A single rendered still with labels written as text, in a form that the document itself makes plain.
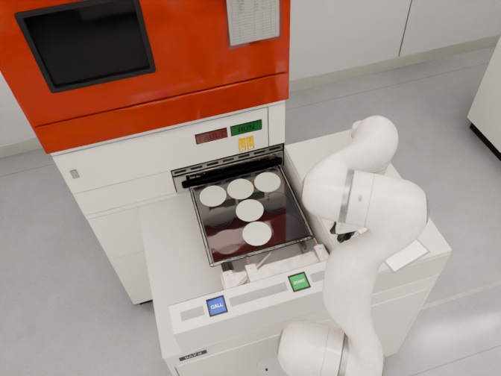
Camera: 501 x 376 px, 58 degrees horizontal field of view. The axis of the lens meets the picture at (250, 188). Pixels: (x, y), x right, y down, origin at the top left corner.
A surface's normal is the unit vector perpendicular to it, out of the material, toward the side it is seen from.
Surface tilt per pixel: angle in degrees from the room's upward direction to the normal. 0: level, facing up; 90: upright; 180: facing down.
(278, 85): 90
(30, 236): 0
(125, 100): 90
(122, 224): 90
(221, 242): 0
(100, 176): 90
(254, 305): 0
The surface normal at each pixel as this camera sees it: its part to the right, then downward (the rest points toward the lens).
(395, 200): -0.16, -0.21
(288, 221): -0.05, -0.65
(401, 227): -0.25, 0.40
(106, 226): 0.28, 0.72
